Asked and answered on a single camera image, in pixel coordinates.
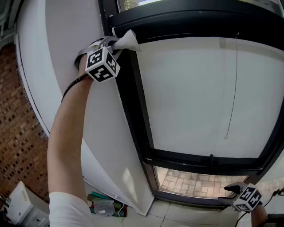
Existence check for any clear plastic bag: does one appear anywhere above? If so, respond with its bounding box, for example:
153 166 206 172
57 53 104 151
92 198 116 217

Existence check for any thin blind pull cord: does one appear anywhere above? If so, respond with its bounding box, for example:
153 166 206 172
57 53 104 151
224 32 240 140

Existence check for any black window handle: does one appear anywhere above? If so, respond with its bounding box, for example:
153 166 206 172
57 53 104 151
201 154 220 167

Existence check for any black window frame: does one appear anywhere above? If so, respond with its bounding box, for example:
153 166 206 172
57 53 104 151
99 0 284 210

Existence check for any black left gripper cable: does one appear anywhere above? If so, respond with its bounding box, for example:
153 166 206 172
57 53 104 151
61 74 90 104

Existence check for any person's white shirt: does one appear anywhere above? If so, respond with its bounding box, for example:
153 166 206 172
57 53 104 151
48 192 96 227

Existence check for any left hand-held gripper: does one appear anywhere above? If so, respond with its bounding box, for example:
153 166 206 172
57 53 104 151
75 35 123 83

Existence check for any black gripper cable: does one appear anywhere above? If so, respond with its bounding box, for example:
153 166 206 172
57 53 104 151
61 74 90 104
235 211 248 227

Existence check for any white roller blind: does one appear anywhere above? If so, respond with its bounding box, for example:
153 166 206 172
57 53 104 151
134 36 284 159

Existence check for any black chest rig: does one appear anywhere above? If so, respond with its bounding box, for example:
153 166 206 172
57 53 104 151
267 213 284 227

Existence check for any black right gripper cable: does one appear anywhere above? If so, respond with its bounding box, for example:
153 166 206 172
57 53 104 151
235 211 248 227

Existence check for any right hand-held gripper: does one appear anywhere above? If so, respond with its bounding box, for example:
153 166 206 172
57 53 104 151
218 183 263 213

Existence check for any person's left hand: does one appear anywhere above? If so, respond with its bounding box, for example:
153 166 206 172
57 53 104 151
79 55 90 77

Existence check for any white cleaning cloth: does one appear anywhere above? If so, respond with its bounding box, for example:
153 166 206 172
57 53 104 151
111 29 142 52

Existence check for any person's right forearm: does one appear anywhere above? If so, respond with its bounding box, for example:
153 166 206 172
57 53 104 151
250 204 269 227

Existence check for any person's left forearm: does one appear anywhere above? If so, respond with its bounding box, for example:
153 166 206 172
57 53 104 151
47 74 94 200

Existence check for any white box on floor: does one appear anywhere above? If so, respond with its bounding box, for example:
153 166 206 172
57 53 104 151
6 180 51 227

